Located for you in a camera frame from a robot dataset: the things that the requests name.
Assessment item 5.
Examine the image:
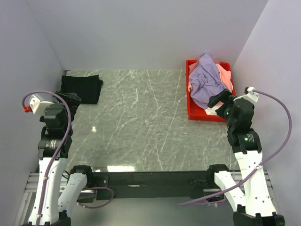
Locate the folded black t shirt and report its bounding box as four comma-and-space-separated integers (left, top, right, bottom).
61, 75, 103, 105

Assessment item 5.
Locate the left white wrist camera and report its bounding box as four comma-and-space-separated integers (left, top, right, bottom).
23, 94, 54, 116

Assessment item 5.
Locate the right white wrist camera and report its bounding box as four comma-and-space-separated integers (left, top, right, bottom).
235, 87, 259, 105

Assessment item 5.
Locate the red plastic bin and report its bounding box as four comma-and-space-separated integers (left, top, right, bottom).
186, 60, 236, 121

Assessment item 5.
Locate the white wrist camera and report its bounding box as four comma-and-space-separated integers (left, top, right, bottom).
235, 87, 259, 105
23, 94, 54, 116

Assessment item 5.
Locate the lavender t shirt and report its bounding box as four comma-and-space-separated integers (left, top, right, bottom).
189, 54, 226, 110

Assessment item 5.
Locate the pink t shirt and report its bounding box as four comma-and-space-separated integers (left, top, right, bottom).
214, 60, 233, 92

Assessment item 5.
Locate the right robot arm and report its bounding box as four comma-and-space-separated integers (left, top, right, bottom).
206, 89, 285, 226

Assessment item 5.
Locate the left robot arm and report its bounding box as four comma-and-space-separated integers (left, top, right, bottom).
22, 92, 94, 226

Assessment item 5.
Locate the aluminium frame rail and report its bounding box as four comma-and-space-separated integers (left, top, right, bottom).
19, 165, 285, 226

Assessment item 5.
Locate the white t shirt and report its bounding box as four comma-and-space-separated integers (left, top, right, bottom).
188, 61, 236, 116

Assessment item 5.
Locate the black base crossbar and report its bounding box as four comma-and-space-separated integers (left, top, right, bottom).
93, 171, 212, 199

